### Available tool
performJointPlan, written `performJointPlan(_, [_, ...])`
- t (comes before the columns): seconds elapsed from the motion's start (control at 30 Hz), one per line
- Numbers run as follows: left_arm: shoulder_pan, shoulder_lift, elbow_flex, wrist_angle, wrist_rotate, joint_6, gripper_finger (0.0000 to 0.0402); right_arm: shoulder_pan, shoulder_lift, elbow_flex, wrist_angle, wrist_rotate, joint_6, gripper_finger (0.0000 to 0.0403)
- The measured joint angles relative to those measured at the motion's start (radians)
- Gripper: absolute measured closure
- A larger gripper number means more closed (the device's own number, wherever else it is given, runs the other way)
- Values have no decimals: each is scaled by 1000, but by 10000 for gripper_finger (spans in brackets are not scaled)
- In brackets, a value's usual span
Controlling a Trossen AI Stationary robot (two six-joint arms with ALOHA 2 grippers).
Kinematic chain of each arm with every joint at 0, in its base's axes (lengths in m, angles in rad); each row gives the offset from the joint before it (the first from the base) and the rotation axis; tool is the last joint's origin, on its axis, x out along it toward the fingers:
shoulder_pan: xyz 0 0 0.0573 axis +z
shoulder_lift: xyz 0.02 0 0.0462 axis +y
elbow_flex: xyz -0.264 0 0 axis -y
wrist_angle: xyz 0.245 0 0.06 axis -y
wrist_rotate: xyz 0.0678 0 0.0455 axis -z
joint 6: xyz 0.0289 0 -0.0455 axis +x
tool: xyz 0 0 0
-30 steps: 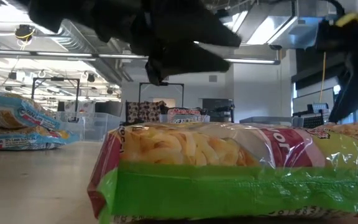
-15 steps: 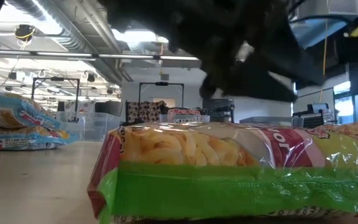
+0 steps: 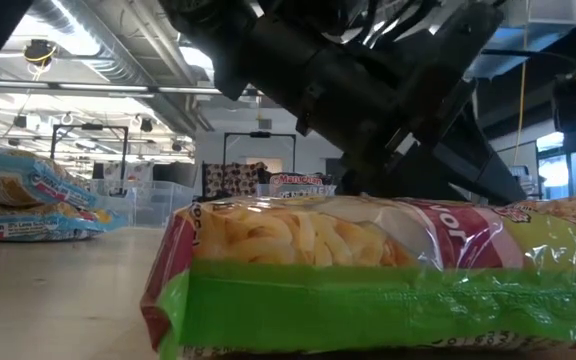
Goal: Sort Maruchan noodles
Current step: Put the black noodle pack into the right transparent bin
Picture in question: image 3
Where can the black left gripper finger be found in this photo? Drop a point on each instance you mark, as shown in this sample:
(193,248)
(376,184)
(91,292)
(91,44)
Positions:
(393,182)
(483,170)

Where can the black fire noodle packet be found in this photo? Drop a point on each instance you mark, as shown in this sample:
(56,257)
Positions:
(300,185)

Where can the blue Maruchan ramen packet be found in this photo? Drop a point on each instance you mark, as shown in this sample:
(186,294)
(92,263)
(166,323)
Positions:
(43,225)
(28,182)

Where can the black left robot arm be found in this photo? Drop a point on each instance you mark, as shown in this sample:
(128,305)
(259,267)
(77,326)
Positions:
(278,60)

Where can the white partition panel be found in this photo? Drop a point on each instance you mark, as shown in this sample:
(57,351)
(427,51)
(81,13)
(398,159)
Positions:
(528,155)

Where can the glass window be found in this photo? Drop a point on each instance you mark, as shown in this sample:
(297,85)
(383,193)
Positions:
(553,175)

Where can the black ceiling spotlight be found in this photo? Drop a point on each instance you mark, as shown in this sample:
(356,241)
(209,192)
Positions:
(147,125)
(20,121)

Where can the black camera stand arch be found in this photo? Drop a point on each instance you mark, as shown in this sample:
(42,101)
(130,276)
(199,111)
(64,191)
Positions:
(260,134)
(88,127)

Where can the black ceiling camera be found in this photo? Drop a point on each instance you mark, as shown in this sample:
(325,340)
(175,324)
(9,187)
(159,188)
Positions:
(39,52)

